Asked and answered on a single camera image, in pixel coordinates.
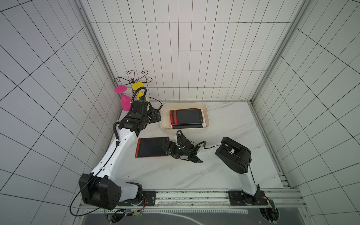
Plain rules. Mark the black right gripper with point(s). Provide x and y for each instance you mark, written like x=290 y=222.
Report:
x=172 y=148

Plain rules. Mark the aluminium mounting rail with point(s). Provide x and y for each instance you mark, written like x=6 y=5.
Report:
x=212 y=199

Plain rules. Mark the red writing tablet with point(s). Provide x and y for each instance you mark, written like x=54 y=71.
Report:
x=186 y=116
x=151 y=147

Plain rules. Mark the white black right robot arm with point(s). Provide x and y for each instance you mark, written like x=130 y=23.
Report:
x=234 y=155

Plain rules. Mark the cream plastic storage box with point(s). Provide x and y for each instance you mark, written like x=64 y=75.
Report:
x=165 y=113

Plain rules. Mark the pink plastic wine glass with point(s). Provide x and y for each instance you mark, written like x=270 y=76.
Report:
x=126 y=101

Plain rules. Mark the dark metal glass rack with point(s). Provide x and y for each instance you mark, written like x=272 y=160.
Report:
x=132 y=78

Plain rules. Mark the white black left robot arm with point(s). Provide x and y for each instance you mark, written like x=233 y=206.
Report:
x=101 y=188

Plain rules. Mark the yellow plastic wine glass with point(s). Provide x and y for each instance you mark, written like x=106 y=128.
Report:
x=140 y=95

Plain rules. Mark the pink white writing tablet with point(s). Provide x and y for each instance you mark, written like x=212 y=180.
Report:
x=190 y=126

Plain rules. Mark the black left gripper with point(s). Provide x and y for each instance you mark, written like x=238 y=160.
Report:
x=153 y=118

